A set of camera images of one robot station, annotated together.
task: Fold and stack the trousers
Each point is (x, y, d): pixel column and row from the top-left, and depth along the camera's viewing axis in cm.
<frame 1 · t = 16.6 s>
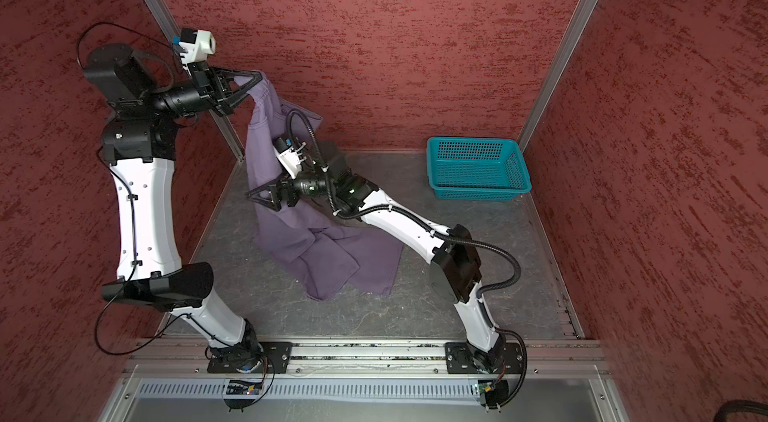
left hand: (261, 86, 53), fingers closed
right hand: (256, 192, 66), fingers open
purple trousers: (333, 250, 93), point 3 cm above the table
teal plastic basket: (476, 168, 119), on the table

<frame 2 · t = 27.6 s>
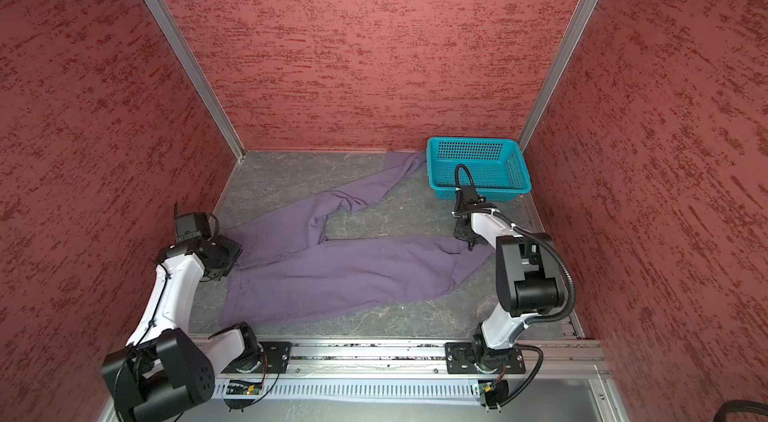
left hand: (239, 259, 82), fingers open
right hand: (469, 239, 94), fingers closed
purple trousers: (287, 268, 90), point 2 cm above the table
the other named things where they were.

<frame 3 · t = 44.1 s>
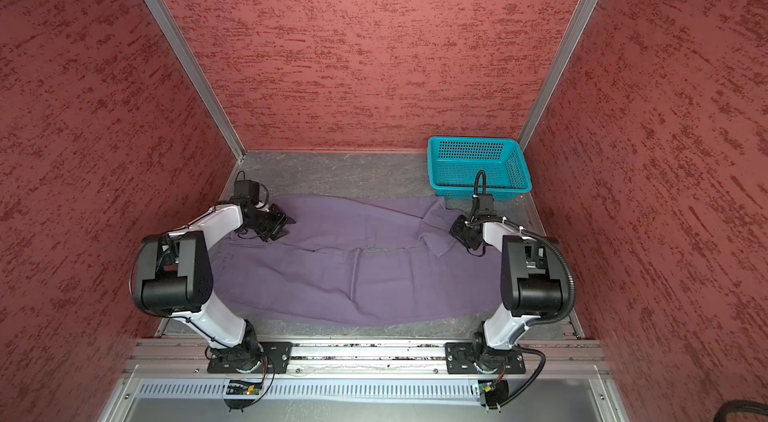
left hand: (293, 228, 93), fingers open
right hand: (449, 236, 96), fingers open
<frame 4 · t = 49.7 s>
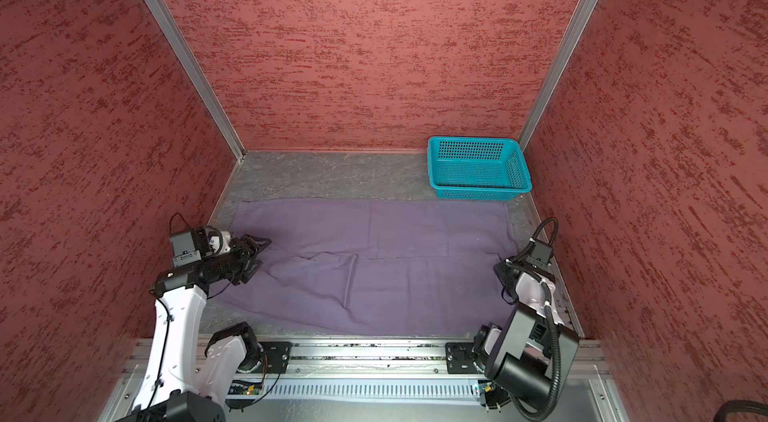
left hand: (268, 255, 78), fingers open
right hand: (495, 274, 88), fingers open
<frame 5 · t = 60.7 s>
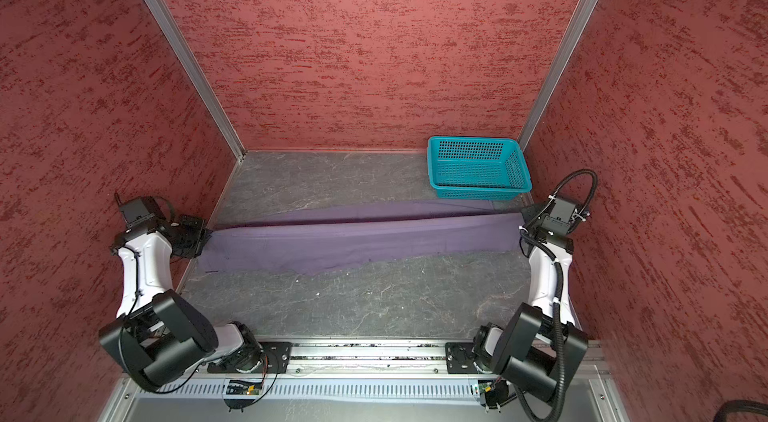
left hand: (214, 232, 81), fingers closed
right hand: (526, 211, 83), fingers closed
purple trousers: (315, 238, 80), point 16 cm above the table
the other named things where they were.

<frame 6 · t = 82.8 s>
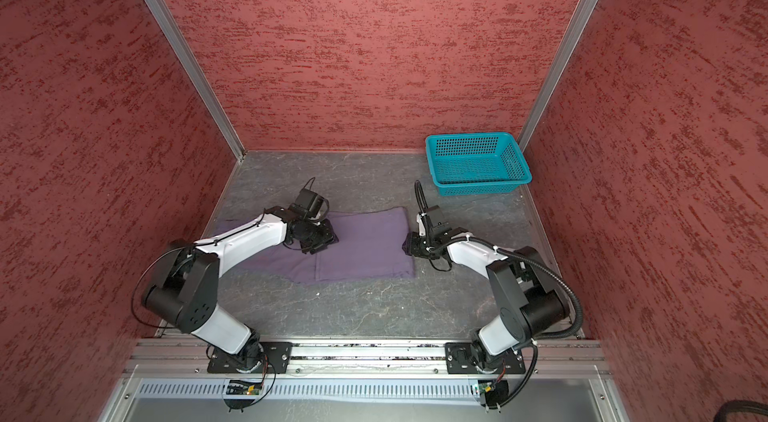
left hand: (334, 247, 89), fingers open
right hand: (406, 253, 91), fingers open
purple trousers: (372, 251, 92), point 4 cm above the table
the other named things where they were.

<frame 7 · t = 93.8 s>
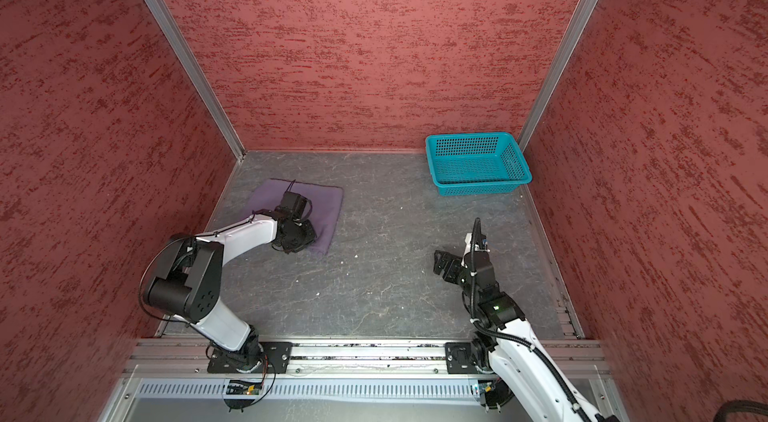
left hand: (311, 245, 94), fingers open
right hand: (444, 262, 84), fingers open
purple trousers: (324, 215, 101), point 3 cm above the table
the other named things where they were.

